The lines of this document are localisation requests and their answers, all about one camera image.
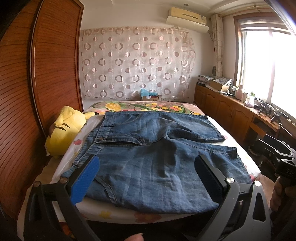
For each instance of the person's right hand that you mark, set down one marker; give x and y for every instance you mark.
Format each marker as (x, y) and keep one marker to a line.
(278, 193)

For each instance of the wooden side cabinet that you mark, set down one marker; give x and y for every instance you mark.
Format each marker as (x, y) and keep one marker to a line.
(244, 124)

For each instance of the cardboard box with blue item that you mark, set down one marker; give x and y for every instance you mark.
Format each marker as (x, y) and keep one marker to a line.
(146, 95)

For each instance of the white wall air conditioner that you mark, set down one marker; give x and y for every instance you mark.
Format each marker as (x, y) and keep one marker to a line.
(187, 19)

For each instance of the yellow plush toy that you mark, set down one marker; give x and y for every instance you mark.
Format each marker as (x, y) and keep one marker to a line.
(64, 130)

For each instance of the window with wooden frame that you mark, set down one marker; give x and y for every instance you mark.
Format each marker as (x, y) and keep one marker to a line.
(266, 59)

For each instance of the floral pink blanket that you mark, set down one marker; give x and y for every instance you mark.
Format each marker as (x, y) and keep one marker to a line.
(115, 106)

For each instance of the pink ceramic bottle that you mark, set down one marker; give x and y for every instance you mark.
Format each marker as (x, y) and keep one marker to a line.
(239, 92)

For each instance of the window side curtain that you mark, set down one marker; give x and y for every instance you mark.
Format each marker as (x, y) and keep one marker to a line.
(218, 38)

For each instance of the blue denim jeans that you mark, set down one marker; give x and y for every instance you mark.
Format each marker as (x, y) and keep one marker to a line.
(147, 161)

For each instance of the wooden slatted wardrobe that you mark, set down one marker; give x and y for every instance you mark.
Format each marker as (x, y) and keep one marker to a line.
(39, 76)

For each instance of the cardboard box on cabinet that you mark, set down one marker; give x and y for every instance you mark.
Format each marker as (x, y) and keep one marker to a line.
(220, 85)

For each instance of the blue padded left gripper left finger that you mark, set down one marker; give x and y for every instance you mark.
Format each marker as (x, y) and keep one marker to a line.
(41, 222)

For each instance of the circle patterned sheer curtain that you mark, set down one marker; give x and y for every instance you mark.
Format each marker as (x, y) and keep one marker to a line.
(118, 63)

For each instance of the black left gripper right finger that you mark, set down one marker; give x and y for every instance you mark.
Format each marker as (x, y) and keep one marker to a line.
(242, 213)

